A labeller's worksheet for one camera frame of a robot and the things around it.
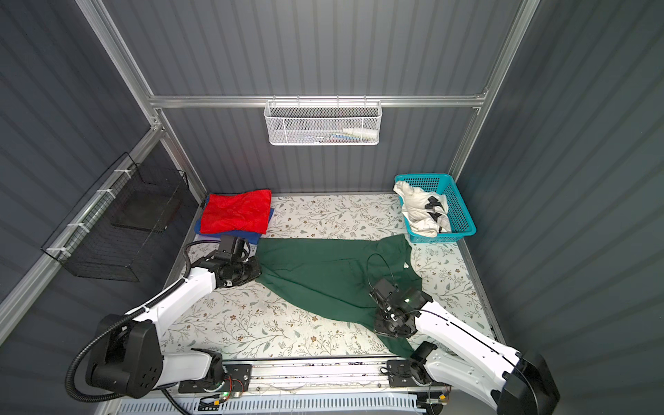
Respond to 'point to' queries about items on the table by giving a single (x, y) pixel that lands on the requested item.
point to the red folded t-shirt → (247, 210)
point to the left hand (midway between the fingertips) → (261, 270)
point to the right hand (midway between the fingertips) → (383, 332)
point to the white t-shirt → (426, 213)
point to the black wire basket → (112, 233)
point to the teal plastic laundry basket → (462, 223)
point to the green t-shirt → (341, 273)
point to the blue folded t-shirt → (251, 236)
